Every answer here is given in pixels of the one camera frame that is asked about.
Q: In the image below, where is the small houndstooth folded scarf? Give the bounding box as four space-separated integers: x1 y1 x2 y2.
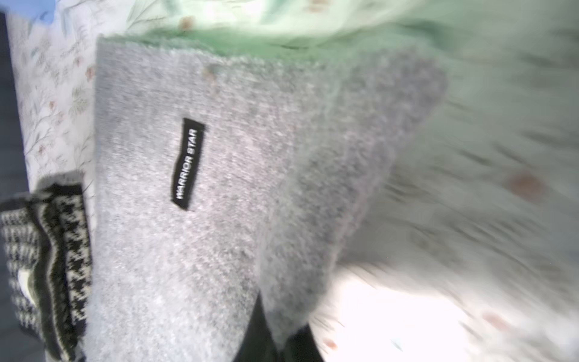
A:
1 174 92 361

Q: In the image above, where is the green plastic basket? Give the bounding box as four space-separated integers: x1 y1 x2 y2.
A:
119 1 578 67

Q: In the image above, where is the grey fuzzy scarf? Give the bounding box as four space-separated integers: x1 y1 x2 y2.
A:
84 38 446 361

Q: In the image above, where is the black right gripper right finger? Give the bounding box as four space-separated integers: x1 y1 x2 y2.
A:
284 324 324 362

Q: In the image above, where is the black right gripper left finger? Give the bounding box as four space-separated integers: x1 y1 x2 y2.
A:
233 294 283 362

